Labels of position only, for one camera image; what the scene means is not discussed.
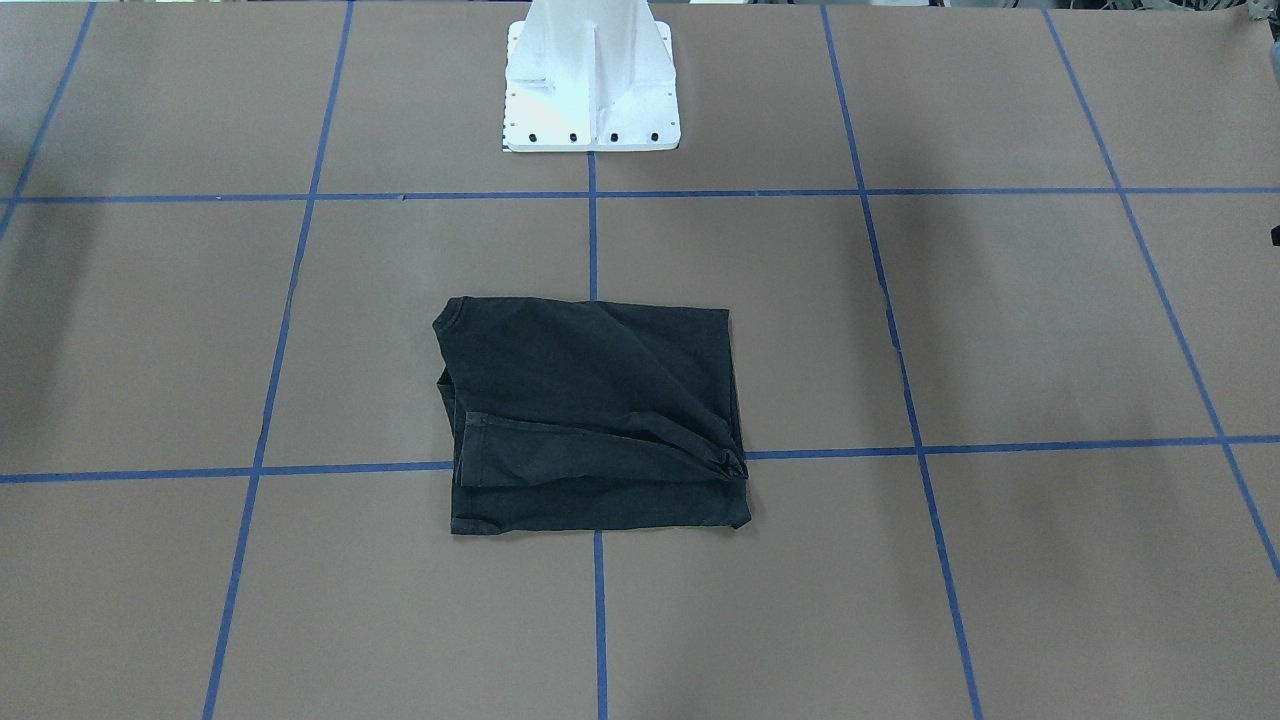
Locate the black graphic t-shirt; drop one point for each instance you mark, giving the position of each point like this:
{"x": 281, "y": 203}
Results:
{"x": 590, "y": 416}

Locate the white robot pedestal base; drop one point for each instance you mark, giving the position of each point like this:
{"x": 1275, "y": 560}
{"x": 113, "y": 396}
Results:
{"x": 590, "y": 76}

